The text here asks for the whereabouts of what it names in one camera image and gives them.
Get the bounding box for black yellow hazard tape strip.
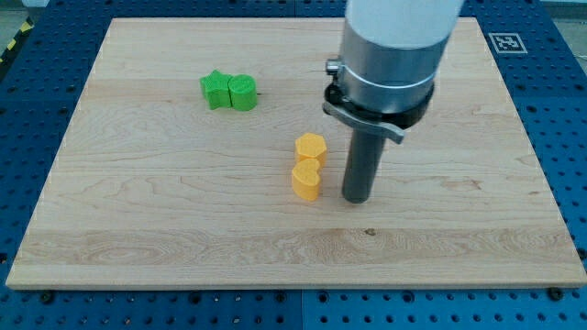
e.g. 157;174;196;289
1;17;35;66

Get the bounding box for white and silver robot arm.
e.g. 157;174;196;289
323;0;463;143

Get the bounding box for yellow hexagon block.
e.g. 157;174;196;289
294;133;327;168

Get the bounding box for yellow heart block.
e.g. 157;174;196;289
292;159;321;201

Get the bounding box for green star block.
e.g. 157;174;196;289
199;70;232;110

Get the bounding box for black and white fiducial tag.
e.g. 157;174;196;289
489;32;527;54

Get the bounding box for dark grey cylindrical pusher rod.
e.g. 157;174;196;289
342;130;385;204

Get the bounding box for light wooden board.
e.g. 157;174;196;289
6;18;586;290

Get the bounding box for green cylinder block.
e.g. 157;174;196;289
228;74;258;111

